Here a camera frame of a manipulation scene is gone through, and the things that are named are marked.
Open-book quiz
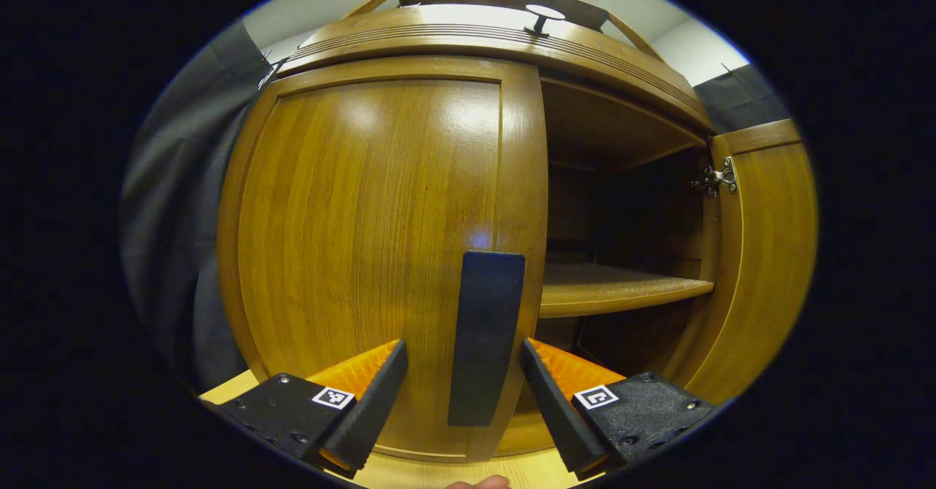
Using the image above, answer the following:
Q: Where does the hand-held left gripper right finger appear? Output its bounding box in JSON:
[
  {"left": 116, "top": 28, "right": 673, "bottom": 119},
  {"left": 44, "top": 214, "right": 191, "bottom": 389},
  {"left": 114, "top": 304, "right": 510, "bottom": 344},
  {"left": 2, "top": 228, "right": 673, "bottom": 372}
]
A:
[{"left": 519, "top": 338, "right": 717, "bottom": 481}]

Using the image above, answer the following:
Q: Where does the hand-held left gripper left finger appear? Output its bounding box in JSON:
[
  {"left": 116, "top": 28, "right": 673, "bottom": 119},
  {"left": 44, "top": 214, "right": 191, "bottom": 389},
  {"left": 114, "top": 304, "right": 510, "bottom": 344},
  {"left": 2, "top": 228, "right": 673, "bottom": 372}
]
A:
[{"left": 201, "top": 339, "right": 409, "bottom": 479}]

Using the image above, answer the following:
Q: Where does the black door handle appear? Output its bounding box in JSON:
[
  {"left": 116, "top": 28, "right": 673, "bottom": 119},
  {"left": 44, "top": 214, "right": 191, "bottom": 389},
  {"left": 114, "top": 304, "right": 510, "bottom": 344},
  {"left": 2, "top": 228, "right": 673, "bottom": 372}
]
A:
[{"left": 448, "top": 251, "right": 526, "bottom": 428}]

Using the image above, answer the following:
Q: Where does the wooden cabinet door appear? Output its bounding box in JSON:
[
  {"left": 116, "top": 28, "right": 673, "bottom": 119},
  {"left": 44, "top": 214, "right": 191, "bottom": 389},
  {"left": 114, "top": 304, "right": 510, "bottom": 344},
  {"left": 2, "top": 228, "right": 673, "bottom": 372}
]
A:
[
  {"left": 217, "top": 56, "right": 549, "bottom": 464},
  {"left": 662, "top": 118, "right": 818, "bottom": 406}
]

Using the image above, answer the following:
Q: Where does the wooden double-door shoe cabinet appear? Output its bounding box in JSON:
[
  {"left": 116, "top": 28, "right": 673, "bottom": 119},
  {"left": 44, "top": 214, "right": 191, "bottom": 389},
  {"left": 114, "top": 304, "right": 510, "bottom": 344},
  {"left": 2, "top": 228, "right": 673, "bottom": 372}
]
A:
[{"left": 217, "top": 0, "right": 818, "bottom": 468}]

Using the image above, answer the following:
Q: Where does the wooden inner cabinet shelf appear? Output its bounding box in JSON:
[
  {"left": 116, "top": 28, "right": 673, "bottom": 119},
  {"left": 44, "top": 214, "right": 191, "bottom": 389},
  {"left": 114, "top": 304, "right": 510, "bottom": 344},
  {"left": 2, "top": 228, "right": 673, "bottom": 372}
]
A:
[{"left": 540, "top": 262, "right": 716, "bottom": 319}]

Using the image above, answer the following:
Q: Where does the metal door hinge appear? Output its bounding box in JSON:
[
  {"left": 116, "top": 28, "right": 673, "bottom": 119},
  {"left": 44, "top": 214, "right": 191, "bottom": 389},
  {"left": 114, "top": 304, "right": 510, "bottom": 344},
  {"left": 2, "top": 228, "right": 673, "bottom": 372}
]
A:
[{"left": 691, "top": 156, "right": 739, "bottom": 199}]

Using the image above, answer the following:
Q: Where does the wooden cabinet drawer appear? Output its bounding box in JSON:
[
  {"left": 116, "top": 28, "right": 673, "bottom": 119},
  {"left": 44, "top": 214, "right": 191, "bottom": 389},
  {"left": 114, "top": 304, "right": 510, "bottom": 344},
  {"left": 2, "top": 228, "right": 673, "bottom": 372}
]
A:
[{"left": 278, "top": 5, "right": 714, "bottom": 135}]

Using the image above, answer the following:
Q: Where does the round black drawer knob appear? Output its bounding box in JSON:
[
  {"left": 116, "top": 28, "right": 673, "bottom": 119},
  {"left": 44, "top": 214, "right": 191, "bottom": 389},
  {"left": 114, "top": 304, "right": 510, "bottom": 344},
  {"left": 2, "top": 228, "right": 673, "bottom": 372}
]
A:
[{"left": 524, "top": 4, "right": 566, "bottom": 37}]

